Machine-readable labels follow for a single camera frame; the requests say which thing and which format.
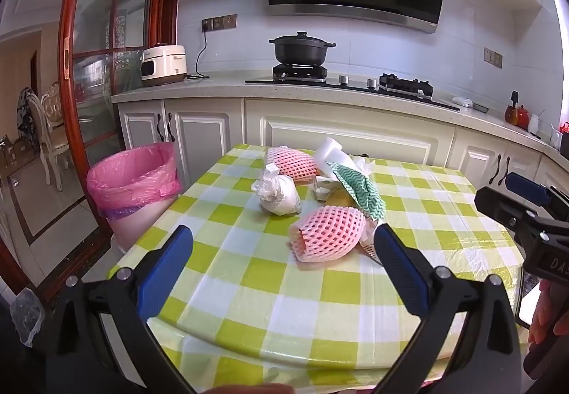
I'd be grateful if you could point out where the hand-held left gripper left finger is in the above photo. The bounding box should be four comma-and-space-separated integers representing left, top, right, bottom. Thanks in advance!
44, 225, 196, 394

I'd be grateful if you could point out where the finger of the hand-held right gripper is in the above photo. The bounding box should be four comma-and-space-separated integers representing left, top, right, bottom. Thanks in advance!
474, 186, 541, 239
505, 172, 569, 217

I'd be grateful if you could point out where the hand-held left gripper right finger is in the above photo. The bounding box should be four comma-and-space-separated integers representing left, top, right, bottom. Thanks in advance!
374, 223, 523, 394

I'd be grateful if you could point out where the paper wrapper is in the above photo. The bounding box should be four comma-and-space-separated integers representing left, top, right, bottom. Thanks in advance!
359, 220, 383, 265

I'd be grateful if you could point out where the white trash bin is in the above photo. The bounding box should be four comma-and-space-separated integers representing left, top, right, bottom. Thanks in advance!
104, 194, 181, 255

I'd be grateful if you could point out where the pink foam fruit net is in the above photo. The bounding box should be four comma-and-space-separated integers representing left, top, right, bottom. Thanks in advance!
266, 146, 321, 185
289, 205, 367, 263

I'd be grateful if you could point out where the green wavy patterned cloth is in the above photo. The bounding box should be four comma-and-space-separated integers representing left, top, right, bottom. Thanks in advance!
326, 163, 387, 223

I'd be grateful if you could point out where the pink bin liner bag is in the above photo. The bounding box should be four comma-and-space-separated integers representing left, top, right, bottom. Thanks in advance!
86, 143, 183, 214

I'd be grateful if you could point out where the white tissue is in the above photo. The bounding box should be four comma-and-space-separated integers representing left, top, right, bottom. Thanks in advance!
351, 155, 376, 175

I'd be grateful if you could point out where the white foam sheet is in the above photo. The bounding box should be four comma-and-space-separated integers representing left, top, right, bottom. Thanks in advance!
315, 136, 356, 175

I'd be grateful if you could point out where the white plastic bag wad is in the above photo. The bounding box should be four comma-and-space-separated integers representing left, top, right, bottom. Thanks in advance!
252, 163, 302, 217

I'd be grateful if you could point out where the person's right hand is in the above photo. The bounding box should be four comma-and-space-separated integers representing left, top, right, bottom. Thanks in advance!
528, 281, 552, 346

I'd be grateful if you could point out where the red teapot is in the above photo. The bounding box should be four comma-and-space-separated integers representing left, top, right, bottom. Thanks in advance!
504, 103, 530, 128

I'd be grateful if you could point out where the green white checked tablecloth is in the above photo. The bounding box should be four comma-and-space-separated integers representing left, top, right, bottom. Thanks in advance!
109, 144, 530, 394

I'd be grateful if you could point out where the clear plastic bag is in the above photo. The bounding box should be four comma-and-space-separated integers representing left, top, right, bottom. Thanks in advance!
9, 287, 45, 348

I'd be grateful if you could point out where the white kitchen base cabinet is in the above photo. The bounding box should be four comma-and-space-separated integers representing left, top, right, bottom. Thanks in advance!
111, 71, 569, 217

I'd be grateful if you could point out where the black gas stove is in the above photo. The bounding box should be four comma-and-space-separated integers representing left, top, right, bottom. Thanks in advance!
245, 63, 461, 111

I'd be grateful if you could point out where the cardboard box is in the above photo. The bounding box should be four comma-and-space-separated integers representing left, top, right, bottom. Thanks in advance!
0, 136, 36, 168

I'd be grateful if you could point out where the white dining chair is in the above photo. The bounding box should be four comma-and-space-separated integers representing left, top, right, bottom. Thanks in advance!
27, 83, 74, 191

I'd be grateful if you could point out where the white rice cooker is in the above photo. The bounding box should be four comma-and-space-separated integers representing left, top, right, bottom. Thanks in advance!
140, 44, 186, 87

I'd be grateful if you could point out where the dark patterned cloth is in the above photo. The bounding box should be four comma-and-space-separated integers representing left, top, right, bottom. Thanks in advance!
17, 87, 36, 137

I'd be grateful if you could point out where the black cooking pot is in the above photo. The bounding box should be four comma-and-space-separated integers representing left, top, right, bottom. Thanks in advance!
268, 31, 337, 66

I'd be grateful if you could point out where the red wooden glass sliding door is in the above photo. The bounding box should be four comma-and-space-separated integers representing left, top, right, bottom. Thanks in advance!
58, 0, 181, 226

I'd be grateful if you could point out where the black power cable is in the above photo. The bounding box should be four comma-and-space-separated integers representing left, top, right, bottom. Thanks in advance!
184, 27, 211, 80

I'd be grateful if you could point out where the gold wall outlet strip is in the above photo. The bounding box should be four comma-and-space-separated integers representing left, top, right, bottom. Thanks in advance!
201, 14, 238, 31

